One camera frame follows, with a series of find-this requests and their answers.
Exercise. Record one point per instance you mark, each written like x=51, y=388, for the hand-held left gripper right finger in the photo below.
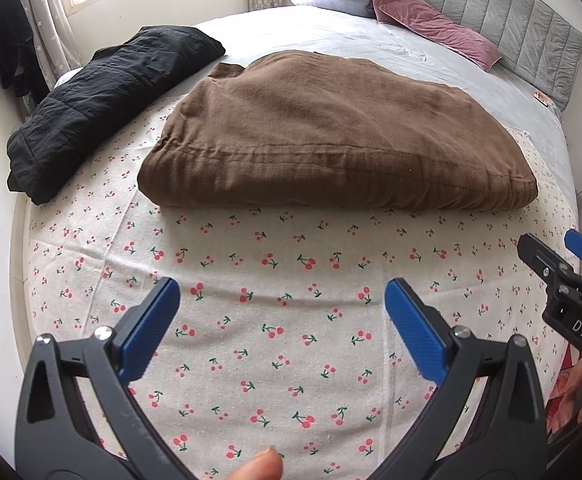
x=413, y=325

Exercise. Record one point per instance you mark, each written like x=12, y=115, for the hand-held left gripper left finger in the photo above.
x=151, y=325

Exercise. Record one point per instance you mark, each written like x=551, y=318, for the brown blanket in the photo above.
x=331, y=125

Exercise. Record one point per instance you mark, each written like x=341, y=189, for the dark hanging clothes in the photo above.
x=8, y=45

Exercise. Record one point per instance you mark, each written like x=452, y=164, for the person's right hand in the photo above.
x=580, y=385

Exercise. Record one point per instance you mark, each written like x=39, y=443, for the person's left hand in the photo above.
x=256, y=466

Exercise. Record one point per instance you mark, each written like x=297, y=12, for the cherry print cloth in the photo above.
x=281, y=270

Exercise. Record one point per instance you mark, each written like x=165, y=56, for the small orange card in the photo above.
x=541, y=96

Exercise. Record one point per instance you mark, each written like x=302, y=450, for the black padded jacket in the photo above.
x=106, y=95

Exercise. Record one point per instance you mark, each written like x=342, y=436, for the grey padded headboard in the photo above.
x=501, y=5

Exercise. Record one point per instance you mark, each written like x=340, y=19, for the bed with grey sheet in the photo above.
x=321, y=30

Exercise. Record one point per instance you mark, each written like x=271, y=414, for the light blue pillow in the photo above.
x=331, y=2

